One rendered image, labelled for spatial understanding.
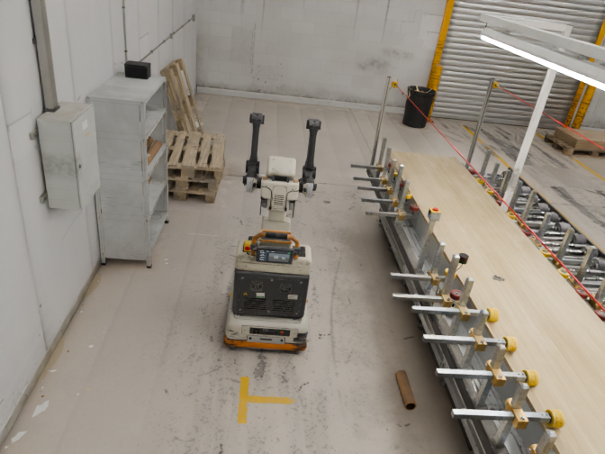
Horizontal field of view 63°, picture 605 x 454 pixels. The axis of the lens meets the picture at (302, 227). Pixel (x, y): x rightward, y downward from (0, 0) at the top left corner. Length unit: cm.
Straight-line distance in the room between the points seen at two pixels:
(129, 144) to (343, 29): 685
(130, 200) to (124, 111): 78
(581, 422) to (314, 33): 874
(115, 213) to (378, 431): 277
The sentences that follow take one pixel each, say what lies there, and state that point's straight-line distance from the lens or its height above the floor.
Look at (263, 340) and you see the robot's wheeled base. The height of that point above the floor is 14.
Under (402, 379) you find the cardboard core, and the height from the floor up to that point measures 8.
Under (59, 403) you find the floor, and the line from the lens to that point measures 370.
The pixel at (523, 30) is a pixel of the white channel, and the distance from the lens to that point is 356.
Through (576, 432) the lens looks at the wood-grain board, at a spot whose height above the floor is 90.
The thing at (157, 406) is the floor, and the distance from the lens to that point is 356.
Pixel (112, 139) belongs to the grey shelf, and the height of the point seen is 122.
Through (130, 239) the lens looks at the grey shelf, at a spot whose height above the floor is 30.
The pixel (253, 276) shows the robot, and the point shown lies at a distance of 354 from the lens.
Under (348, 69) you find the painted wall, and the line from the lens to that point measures 1054.
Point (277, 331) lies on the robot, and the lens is 373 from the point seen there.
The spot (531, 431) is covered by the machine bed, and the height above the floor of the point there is 72.
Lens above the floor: 268
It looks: 29 degrees down
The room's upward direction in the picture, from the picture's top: 8 degrees clockwise
